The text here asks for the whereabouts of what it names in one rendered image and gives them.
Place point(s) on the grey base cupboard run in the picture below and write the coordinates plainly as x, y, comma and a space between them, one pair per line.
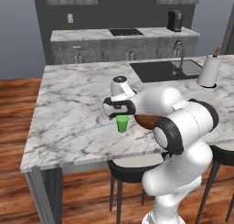
106, 51

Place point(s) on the brown wooden bowl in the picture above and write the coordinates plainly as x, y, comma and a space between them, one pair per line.
147, 121

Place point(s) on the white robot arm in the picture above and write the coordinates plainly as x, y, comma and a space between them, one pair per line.
182, 127

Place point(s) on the black sink basin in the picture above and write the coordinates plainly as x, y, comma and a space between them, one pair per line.
161, 70

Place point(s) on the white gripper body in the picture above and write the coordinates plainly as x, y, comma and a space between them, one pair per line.
122, 112

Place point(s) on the black hob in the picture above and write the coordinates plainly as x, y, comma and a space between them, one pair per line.
125, 32

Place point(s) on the black stool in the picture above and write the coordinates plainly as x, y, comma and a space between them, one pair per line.
224, 156
128, 171

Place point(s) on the green cup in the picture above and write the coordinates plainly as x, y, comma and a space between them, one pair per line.
122, 125

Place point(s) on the white paper towel roll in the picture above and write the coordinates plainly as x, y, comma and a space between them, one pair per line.
209, 70

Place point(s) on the white wall socket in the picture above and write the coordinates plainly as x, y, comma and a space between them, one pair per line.
70, 18

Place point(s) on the dark grey fridge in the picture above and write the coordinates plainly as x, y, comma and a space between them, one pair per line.
229, 35

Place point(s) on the black coffee machine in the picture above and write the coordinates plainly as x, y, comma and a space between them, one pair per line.
175, 20

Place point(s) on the grey curved tap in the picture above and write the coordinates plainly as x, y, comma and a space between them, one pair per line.
181, 55

